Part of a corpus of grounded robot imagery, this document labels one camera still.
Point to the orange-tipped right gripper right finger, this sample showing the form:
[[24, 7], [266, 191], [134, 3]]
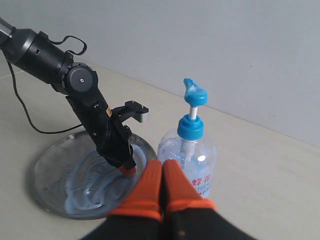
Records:
[[188, 215]]

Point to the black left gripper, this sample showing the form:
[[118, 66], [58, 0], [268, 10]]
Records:
[[110, 137]]

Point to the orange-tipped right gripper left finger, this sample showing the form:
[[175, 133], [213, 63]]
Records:
[[139, 216]]

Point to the blue soap pump bottle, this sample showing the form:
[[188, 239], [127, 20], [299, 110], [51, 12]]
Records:
[[188, 144]]

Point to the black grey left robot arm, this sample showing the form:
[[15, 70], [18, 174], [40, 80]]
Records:
[[35, 54]]

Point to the blue soap smear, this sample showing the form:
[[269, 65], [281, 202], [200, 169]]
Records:
[[95, 187]]

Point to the round stainless steel plate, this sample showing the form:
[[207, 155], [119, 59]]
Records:
[[51, 169]]

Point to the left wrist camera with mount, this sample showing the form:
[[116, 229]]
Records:
[[132, 109]]

